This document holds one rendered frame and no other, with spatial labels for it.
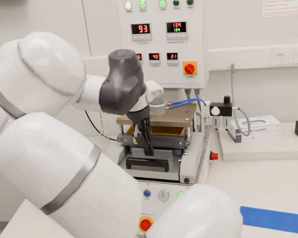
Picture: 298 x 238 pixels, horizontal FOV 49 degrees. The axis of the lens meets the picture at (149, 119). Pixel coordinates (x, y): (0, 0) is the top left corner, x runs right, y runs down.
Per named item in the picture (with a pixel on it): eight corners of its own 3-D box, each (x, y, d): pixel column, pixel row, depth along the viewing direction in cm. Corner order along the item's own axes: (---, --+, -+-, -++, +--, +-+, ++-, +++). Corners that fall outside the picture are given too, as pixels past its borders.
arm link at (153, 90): (113, 99, 94) (118, 113, 97) (155, 100, 90) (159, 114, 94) (125, 72, 102) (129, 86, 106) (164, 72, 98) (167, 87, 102)
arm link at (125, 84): (96, 120, 89) (129, 126, 85) (80, 81, 80) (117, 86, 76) (124, 79, 100) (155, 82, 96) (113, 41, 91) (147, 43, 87)
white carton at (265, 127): (227, 132, 171) (227, 119, 168) (270, 127, 172) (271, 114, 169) (235, 143, 160) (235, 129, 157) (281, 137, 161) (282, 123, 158)
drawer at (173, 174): (142, 138, 144) (140, 122, 140) (192, 141, 137) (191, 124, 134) (118, 177, 118) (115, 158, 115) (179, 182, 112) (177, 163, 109)
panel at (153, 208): (106, 229, 119) (108, 178, 119) (188, 241, 111) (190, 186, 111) (104, 231, 117) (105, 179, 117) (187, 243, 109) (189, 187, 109)
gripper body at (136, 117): (127, 94, 103) (134, 115, 109) (120, 113, 97) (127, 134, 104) (151, 94, 101) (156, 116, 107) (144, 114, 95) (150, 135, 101)
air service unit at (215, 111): (203, 126, 139) (202, 94, 133) (239, 128, 135) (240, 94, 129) (201, 132, 135) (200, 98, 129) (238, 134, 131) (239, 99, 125)
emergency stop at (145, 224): (141, 229, 116) (141, 217, 116) (152, 230, 115) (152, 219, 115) (139, 230, 115) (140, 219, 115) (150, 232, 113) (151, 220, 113)
